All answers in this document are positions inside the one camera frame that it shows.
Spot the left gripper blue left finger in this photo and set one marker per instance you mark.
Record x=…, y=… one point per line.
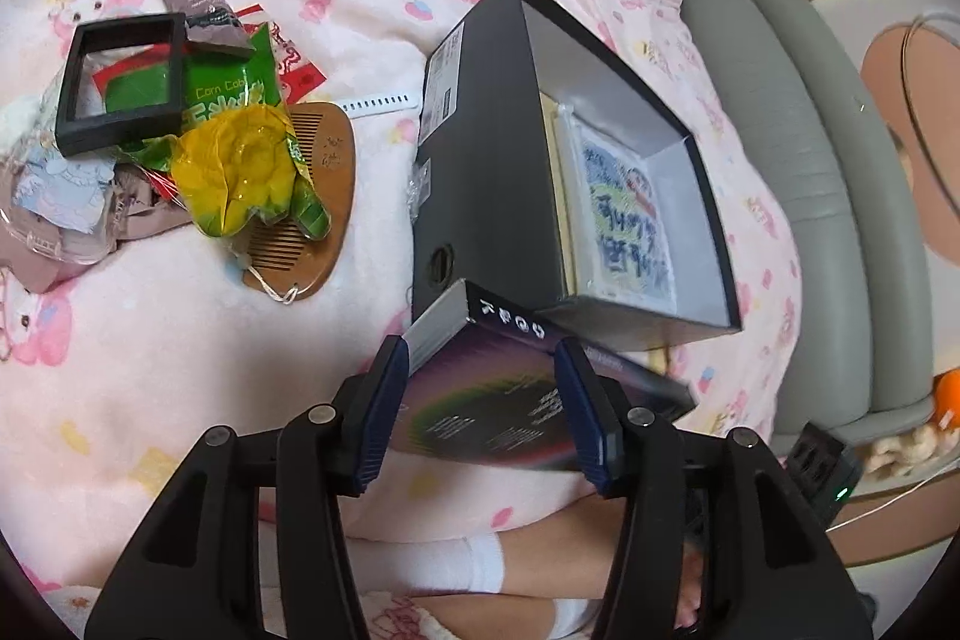
x=375, y=410

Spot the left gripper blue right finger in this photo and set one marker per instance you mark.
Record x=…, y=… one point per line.
x=592, y=422

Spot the black Smart Devil box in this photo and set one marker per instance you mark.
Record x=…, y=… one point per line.
x=482, y=385

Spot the cartoon bead art board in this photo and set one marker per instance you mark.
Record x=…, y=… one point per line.
x=622, y=251

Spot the green sweet corn snack bag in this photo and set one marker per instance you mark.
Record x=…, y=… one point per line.
x=233, y=161

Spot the beige garment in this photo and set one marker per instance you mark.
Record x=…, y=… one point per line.
x=57, y=221

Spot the small black square frame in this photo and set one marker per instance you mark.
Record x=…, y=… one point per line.
x=140, y=102

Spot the grey upholstered headboard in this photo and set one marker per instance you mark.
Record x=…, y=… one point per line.
x=862, y=367

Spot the wooden comb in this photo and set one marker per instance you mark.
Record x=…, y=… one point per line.
x=291, y=259

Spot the person's leg white sock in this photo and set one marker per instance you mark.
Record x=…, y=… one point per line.
x=538, y=581

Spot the black cardboard storage box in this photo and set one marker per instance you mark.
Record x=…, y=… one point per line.
x=492, y=199

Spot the red paper packet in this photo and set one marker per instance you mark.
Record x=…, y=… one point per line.
x=297, y=75

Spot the brown hand cream tube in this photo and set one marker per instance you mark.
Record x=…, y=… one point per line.
x=212, y=25

